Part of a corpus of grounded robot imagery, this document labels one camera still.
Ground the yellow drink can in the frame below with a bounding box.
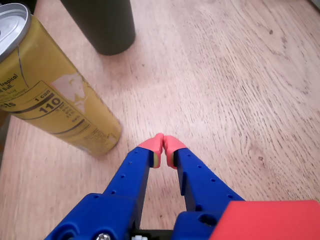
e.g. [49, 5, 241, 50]
[0, 2, 123, 158]

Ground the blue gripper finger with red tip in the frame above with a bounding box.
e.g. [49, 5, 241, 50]
[162, 135, 245, 240]
[44, 132, 165, 240]

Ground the dark gray glass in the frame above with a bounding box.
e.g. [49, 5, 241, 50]
[59, 0, 136, 56]

